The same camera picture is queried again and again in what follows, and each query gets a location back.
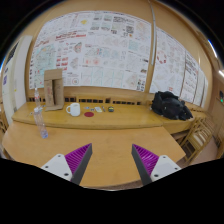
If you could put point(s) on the white door panel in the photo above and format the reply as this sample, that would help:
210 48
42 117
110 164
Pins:
13 83

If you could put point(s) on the wooden chair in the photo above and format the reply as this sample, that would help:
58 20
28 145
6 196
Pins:
197 138

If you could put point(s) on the black backpack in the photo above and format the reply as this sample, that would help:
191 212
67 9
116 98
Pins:
168 105

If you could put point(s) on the white ceramic mug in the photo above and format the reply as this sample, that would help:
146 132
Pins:
73 109

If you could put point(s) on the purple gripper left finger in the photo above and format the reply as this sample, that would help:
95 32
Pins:
71 166

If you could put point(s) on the clear plastic water bottle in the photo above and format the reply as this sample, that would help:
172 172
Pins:
40 123

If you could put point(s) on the right poster wall sheet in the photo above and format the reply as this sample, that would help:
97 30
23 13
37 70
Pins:
177 71

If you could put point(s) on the red round coaster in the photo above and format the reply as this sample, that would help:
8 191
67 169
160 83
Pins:
89 114

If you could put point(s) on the brown cardboard box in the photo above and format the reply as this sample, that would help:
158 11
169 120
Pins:
53 89

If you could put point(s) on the small black yellow device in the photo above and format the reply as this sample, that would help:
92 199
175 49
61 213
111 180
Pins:
111 109

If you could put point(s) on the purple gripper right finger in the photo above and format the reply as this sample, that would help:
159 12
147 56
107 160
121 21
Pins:
152 167

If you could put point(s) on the large poster wall sheet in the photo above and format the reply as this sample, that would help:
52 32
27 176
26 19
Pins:
93 48

